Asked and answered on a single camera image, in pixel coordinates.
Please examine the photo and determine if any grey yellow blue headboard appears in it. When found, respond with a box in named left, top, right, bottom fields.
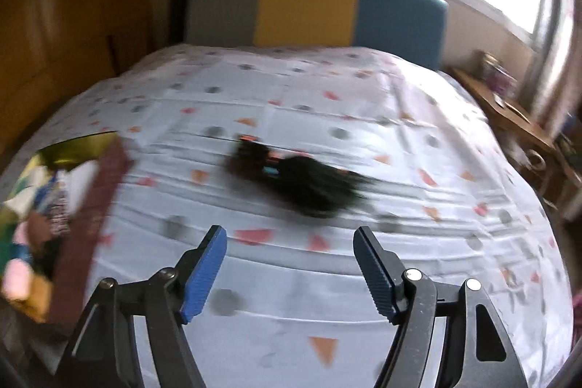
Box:
left=184, top=0, right=449, bottom=71

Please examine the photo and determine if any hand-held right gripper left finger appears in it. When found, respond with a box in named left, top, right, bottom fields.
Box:
left=57, top=225, right=228, bottom=388

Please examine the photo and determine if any tissue pack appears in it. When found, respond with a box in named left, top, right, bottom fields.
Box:
left=48, top=170, right=98, bottom=234

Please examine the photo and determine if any purple box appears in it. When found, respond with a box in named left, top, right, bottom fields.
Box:
left=482, top=61, right=517, bottom=98

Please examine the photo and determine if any wooden side desk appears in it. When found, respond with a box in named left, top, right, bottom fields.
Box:
left=450, top=67, right=553, bottom=152

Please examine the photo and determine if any beige patterned curtain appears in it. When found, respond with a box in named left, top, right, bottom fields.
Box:
left=530, top=0, right=582, bottom=134

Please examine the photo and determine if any gold cardboard box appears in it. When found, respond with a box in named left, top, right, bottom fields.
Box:
left=0, top=132, right=136, bottom=325

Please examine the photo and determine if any wooden chair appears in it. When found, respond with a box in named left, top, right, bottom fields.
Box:
left=546, top=133, right=582, bottom=220

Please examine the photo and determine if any black upright roll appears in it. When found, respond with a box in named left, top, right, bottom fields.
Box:
left=170, top=0, right=205, bottom=48

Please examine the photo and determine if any black hair piece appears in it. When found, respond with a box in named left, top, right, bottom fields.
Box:
left=223, top=135, right=378, bottom=218

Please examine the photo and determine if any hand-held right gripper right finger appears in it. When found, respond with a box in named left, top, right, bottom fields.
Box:
left=353, top=225, right=528, bottom=388

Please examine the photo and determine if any pink towel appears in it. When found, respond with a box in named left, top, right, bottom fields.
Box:
left=2, top=261, right=35, bottom=302

